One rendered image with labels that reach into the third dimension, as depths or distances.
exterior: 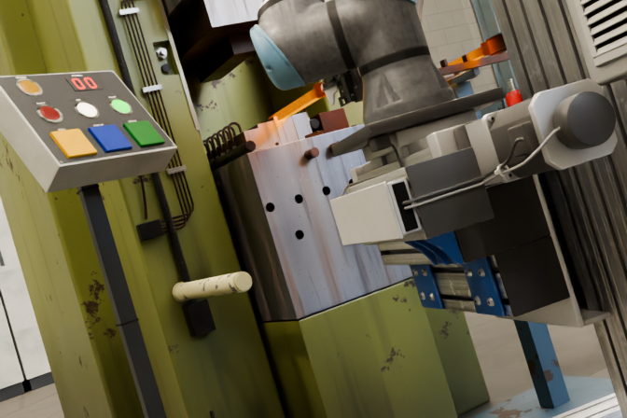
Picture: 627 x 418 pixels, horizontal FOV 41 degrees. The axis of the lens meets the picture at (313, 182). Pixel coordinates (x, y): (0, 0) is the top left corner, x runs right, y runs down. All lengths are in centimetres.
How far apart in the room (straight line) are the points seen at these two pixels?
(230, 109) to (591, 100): 196
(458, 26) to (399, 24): 940
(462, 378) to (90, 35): 148
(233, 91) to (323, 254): 80
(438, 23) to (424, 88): 926
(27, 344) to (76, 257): 474
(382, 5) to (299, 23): 13
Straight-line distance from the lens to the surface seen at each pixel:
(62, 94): 198
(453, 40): 1060
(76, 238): 266
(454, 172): 100
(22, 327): 737
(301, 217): 219
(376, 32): 132
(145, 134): 197
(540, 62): 122
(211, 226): 231
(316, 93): 206
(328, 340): 221
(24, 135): 186
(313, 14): 134
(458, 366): 267
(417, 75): 130
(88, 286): 266
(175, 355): 226
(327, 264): 221
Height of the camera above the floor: 72
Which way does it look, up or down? 2 degrees up
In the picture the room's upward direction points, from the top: 17 degrees counter-clockwise
